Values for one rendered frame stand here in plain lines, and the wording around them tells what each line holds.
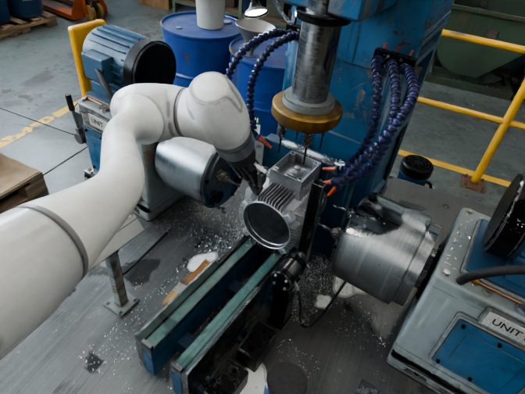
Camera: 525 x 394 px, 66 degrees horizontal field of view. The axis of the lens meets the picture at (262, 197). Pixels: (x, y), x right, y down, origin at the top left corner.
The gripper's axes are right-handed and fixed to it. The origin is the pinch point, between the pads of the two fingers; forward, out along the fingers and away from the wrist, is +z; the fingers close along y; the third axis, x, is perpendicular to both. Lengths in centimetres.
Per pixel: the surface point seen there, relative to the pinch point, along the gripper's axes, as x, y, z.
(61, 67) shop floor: -78, 336, 173
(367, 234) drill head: -0.4, -32.5, -2.0
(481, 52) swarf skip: -328, -15, 266
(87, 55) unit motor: -7, 59, -19
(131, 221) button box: 26.0, 18.0, -11.1
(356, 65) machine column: -40.0, -9.9, -9.4
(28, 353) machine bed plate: 66, 26, -2
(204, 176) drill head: 4.0, 15.4, 0.4
